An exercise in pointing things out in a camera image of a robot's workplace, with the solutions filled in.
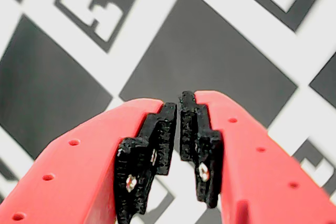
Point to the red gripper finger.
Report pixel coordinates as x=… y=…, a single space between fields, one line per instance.
x=249 y=169
x=78 y=169

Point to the black white marker board mat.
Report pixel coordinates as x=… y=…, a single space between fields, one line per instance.
x=204 y=45

